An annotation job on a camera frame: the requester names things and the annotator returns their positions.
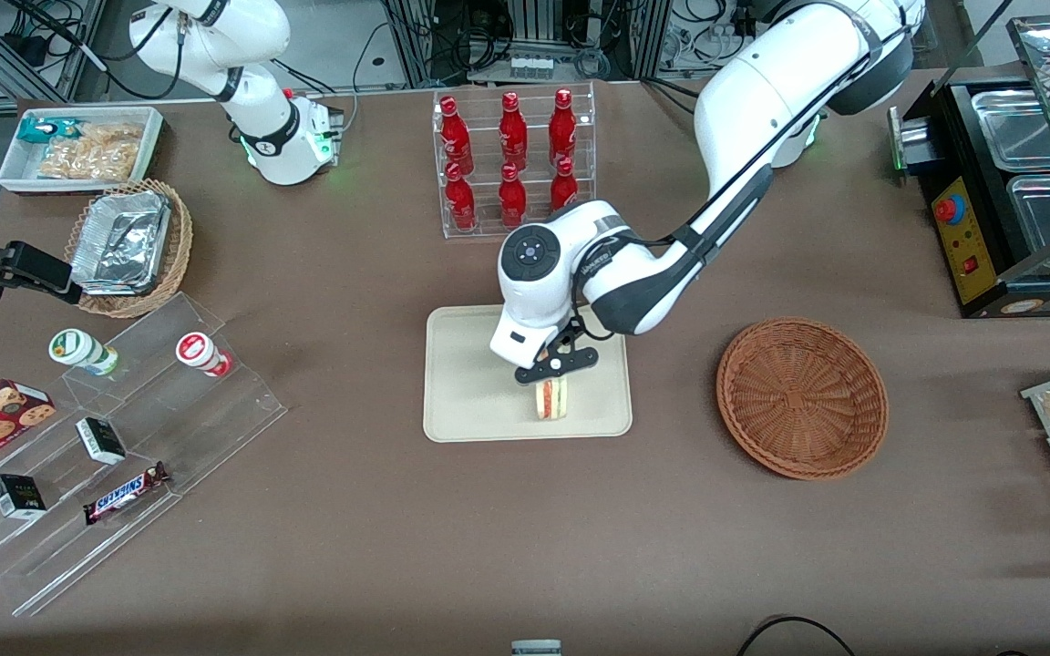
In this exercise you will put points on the triangle sandwich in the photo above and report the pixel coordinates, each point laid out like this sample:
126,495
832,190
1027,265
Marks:
552,401

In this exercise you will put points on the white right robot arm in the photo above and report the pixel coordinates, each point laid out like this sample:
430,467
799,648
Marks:
215,36

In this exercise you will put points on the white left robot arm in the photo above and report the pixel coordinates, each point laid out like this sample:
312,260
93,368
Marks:
762,91

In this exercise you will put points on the beige plastic tray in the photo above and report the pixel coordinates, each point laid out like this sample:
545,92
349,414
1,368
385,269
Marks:
461,383

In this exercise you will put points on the wicker basket with foil trays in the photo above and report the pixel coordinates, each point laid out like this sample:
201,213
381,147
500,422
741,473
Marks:
180,241

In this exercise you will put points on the round brown wicker basket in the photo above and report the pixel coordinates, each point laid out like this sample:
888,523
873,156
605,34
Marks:
798,401

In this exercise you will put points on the green label drink cup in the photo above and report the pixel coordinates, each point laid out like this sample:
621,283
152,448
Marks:
78,350

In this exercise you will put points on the stack of foil trays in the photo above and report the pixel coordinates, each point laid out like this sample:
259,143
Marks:
119,241

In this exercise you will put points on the white rectangular snack bin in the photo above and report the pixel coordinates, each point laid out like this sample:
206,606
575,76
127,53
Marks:
24,169

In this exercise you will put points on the clear bag of chips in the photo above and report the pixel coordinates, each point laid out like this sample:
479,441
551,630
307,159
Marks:
97,153

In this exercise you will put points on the teal snack packet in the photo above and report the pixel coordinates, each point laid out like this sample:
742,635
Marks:
46,128

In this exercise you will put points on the red label drink cup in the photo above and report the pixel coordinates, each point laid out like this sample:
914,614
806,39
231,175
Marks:
199,353

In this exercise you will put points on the small black box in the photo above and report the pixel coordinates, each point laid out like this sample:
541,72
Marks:
17,497
100,440

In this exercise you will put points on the clear acrylic bottle rack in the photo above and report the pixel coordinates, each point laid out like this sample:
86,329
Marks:
488,232

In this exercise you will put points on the red cola bottle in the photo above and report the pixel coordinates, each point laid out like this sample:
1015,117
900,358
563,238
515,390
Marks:
513,135
563,132
460,202
512,200
564,187
455,137

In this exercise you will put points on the clear acrylic stepped display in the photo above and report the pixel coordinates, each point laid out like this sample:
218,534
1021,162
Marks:
215,419

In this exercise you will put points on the snickers chocolate bar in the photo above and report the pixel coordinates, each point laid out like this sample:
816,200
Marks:
124,493

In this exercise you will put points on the small grey white device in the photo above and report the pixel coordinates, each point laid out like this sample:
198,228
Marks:
536,648

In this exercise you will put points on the white connector block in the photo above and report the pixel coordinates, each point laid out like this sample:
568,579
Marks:
531,66

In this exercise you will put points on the black food warmer machine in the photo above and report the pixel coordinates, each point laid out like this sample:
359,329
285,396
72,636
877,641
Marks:
972,255

